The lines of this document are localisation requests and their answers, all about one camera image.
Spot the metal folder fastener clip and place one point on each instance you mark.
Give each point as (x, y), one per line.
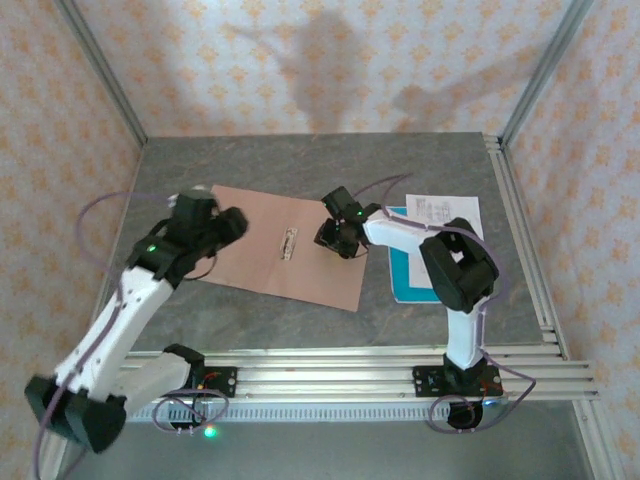
(288, 243)

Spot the blue document sheet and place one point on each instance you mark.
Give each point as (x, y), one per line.
(399, 280)

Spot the brown paper folder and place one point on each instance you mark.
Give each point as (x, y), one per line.
(260, 260)

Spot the white printed document sheet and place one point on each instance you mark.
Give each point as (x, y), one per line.
(442, 207)

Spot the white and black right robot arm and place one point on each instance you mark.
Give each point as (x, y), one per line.
(462, 340)

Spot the aluminium front rail frame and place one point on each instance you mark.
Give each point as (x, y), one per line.
(325, 375)

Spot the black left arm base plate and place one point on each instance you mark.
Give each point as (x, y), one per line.
(225, 382)

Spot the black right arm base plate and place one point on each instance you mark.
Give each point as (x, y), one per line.
(425, 382)

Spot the aluminium side rail frame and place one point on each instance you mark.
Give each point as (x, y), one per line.
(520, 240)

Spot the aluminium corner post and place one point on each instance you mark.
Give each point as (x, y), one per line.
(545, 70)
(105, 75)

